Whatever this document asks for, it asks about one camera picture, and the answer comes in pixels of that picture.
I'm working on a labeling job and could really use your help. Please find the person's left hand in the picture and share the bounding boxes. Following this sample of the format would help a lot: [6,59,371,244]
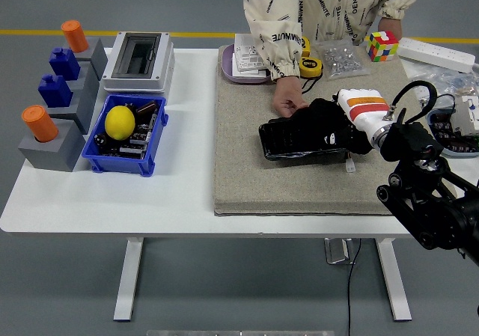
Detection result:
[376,16,403,41]

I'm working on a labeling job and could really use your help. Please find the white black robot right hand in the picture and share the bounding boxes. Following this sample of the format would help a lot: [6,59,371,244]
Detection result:
[322,88,391,145]

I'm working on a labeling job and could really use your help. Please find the person's right hand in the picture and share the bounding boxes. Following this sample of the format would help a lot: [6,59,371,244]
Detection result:
[272,76,311,119]

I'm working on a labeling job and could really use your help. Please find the black glossy panel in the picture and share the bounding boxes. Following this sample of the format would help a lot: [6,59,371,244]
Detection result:
[257,117,348,165]

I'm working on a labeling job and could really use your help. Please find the colourful puzzle cube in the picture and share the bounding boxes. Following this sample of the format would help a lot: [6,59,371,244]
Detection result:
[365,30,400,63]

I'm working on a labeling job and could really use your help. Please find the white printed paper pack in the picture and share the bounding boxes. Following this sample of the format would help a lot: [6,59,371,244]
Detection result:
[234,33,260,55]
[231,51,271,78]

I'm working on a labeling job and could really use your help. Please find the white power strip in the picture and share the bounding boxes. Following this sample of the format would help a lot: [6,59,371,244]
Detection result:
[395,37,477,73]

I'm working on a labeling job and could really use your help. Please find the clear bag of metal screws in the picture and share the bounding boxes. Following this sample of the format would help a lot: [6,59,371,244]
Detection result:
[311,36,371,82]

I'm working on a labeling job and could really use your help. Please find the person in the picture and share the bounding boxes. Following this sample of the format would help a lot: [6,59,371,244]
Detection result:
[242,0,426,47]

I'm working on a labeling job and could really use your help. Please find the purple tray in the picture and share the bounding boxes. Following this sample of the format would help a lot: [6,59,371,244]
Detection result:
[220,44,276,86]

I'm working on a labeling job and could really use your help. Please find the clear plastic parts bags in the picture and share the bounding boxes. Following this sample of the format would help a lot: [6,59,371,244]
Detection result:
[407,61,479,103]

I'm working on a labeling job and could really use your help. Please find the grey-brown mat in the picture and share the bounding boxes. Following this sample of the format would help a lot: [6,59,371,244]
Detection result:
[213,43,458,217]

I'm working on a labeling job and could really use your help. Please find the white circuit breaker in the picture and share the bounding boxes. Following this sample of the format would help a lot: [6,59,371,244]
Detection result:
[451,95,479,135]

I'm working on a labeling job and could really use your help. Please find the blue tray of electronics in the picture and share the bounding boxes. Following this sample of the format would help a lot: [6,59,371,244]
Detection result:
[427,110,479,160]

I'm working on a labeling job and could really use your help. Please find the brown cylindrical capacitor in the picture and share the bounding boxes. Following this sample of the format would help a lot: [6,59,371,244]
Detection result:
[135,100,159,117]

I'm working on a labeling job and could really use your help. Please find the dark circuit board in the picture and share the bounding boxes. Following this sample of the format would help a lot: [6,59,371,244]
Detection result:
[118,145,147,160]
[129,123,153,146]

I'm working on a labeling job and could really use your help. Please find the yellow lemon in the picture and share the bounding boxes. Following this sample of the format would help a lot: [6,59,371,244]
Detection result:
[104,105,135,141]

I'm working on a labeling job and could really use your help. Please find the white table leg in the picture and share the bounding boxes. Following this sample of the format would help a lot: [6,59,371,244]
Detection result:
[375,237,413,322]
[113,236,145,323]

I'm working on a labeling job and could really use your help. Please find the blue plastic bin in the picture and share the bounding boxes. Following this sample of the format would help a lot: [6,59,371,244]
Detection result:
[81,94,169,178]

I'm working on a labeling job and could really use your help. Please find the grey square holder block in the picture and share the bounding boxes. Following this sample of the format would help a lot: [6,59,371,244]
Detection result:
[66,61,100,101]
[44,77,101,135]
[17,120,88,173]
[67,37,109,82]

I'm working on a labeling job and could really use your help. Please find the orange cylinder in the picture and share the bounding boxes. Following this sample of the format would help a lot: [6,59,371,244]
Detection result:
[21,105,59,144]
[61,19,90,54]

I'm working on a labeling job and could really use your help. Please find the blue stepped block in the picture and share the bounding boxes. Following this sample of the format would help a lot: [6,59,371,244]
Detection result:
[48,46,81,82]
[37,73,73,109]

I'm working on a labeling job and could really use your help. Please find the black tape measure strap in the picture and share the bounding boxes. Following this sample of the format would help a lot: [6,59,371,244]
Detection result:
[300,76,320,97]

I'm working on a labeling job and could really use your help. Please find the thin black looped cable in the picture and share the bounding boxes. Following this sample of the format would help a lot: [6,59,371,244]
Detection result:
[436,94,457,113]

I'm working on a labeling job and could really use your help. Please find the white electrical enclosure box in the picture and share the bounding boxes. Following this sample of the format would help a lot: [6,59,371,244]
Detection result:
[101,31,176,94]

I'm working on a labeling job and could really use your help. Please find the metal bracket under table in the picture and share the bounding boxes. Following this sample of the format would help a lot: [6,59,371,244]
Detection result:
[323,237,356,265]

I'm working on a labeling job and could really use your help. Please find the black floor cable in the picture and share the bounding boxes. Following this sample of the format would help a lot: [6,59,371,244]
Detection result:
[347,237,363,336]

